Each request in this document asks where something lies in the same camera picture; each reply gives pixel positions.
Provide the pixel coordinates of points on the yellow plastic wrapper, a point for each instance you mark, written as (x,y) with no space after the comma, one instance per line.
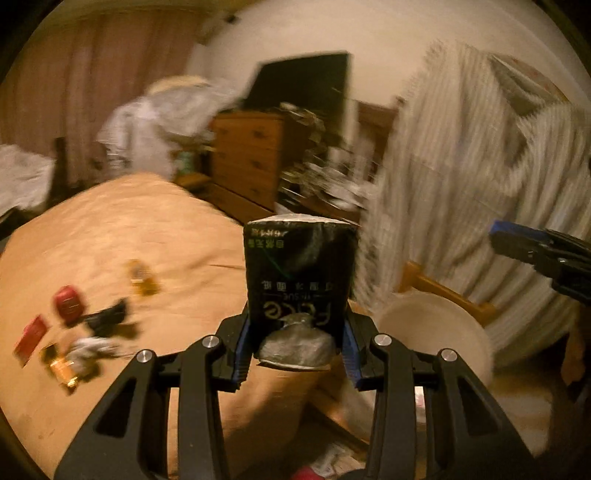
(143,277)

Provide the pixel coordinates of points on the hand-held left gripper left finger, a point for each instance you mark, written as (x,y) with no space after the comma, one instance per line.
(239,371)

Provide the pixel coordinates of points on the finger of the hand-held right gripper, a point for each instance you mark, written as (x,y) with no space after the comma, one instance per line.
(519,228)
(512,249)

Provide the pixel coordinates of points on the striped hanging cloth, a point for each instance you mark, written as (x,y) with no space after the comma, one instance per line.
(461,161)

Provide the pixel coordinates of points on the black wrapper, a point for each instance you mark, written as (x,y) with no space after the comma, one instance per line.
(108,318)

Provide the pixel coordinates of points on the orange foil wrapper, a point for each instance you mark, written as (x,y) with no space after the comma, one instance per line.
(62,369)

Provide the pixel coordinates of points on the white papers on floor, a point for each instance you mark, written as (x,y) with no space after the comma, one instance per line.
(337,461)

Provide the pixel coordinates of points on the black television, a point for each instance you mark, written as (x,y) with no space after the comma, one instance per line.
(304,87)

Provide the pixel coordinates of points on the black tissue packet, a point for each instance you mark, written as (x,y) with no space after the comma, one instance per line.
(295,277)

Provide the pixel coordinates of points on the tall plastic-covered pile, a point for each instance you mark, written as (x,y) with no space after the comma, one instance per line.
(152,120)

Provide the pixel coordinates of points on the wooden dresser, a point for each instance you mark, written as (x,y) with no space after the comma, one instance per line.
(249,147)

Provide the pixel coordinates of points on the low plastic-covered pile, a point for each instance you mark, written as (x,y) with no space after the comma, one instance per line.
(23,175)

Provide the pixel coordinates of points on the red cardboard box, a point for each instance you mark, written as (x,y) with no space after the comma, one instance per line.
(32,339)

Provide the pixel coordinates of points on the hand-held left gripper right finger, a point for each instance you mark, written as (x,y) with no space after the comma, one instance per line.
(353,364)

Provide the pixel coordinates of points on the brown curtain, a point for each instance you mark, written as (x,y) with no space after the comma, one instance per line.
(115,69)

